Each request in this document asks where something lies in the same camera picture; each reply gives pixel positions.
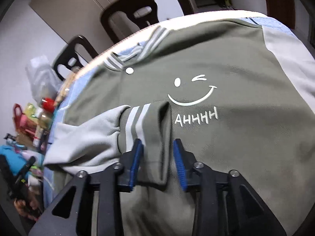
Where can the red gift bag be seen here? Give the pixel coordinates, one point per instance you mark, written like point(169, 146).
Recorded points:
point(17, 115)

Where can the small brass ornament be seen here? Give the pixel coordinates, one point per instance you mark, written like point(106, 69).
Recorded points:
point(222, 1)

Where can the green snack packet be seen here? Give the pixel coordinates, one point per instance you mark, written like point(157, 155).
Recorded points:
point(30, 109)

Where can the olive green grey-sleeved jacket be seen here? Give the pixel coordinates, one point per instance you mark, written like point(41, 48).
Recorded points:
point(221, 140)

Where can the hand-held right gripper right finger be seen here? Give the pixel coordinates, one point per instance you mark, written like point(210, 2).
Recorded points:
point(179, 163)

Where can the beige cabinet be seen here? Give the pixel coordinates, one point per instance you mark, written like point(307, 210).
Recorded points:
point(73, 5)

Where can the red-lidded glass jar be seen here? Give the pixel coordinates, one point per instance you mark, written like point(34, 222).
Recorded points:
point(48, 103)

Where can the pink tumbler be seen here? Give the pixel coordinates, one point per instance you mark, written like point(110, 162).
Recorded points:
point(24, 125)

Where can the teal plastic container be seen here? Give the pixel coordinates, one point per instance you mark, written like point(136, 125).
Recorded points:
point(11, 158)

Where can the blue checked tablecloth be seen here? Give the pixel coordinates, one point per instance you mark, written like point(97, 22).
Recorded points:
point(275, 25)

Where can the dark wooden chair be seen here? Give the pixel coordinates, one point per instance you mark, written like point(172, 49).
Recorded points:
point(118, 7)
point(81, 45)

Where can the brown wooden door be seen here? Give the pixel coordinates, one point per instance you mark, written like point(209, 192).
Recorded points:
point(280, 2)

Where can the clear bag of nuts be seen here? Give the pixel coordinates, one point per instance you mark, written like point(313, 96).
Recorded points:
point(64, 88)

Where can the jar with beige contents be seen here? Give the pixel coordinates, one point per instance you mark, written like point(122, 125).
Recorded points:
point(45, 121)

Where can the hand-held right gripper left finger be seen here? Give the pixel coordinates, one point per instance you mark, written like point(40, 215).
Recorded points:
point(136, 163)

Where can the white plastic bag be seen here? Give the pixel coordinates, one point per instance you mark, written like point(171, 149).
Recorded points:
point(39, 78)

